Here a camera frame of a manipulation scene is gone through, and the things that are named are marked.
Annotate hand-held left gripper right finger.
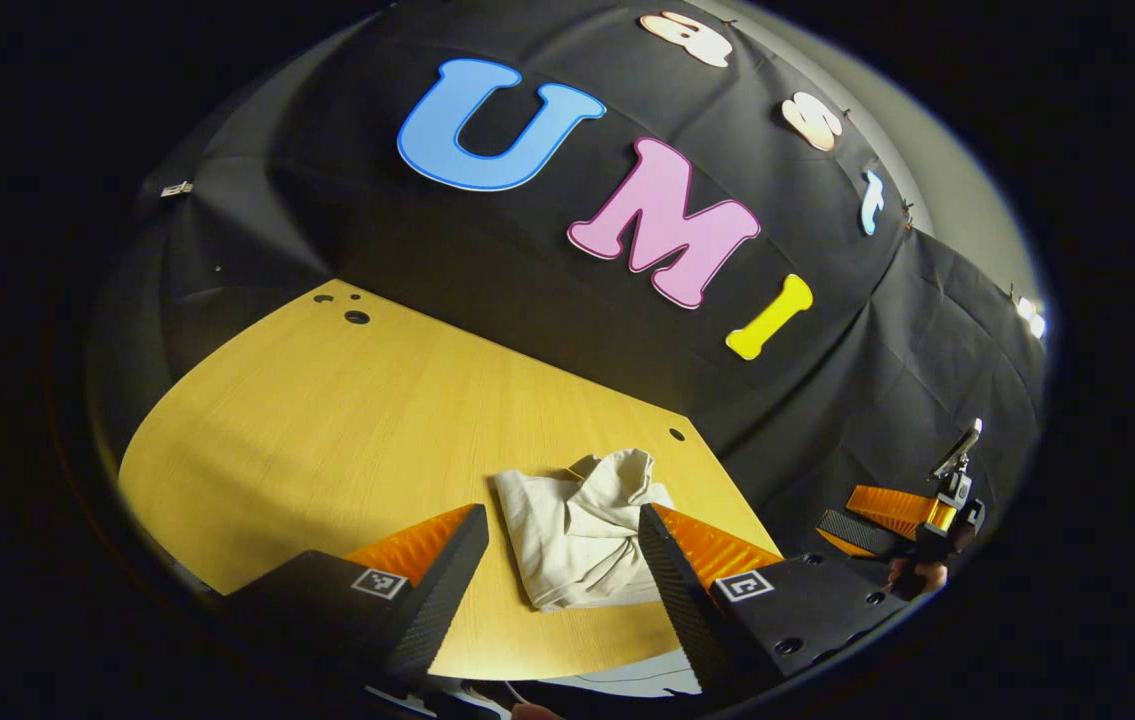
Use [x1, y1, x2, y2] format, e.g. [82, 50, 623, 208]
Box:
[638, 503, 909, 703]

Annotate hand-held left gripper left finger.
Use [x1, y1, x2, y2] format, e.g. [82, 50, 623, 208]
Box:
[225, 503, 491, 691]

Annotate white jeans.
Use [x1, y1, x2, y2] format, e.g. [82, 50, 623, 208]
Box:
[494, 448, 676, 613]

